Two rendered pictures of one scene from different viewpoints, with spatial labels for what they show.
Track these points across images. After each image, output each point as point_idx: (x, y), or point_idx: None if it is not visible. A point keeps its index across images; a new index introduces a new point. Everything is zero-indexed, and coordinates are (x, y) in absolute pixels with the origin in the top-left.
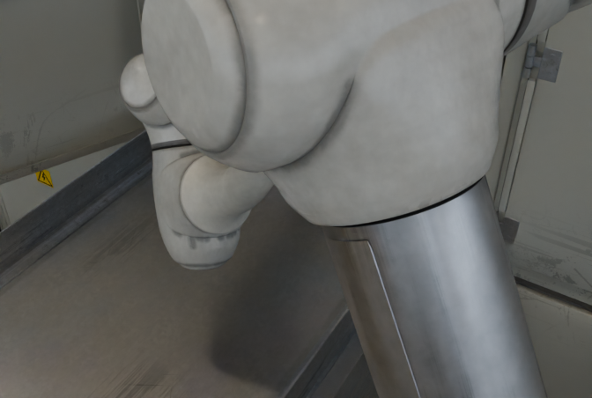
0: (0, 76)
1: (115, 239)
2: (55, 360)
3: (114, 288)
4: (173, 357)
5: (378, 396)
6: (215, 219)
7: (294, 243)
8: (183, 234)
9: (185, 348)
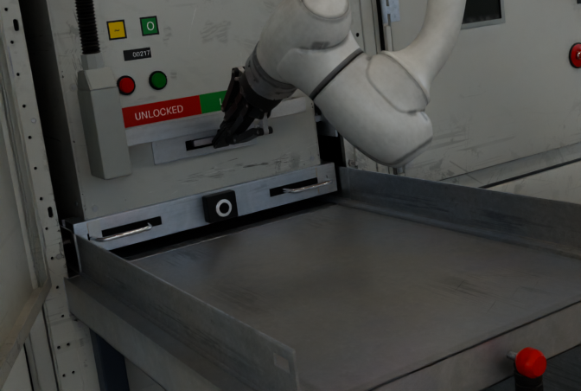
0: None
1: (230, 300)
2: (397, 321)
3: (311, 298)
4: (434, 274)
5: None
6: (430, 83)
7: (326, 235)
8: (418, 110)
9: (424, 271)
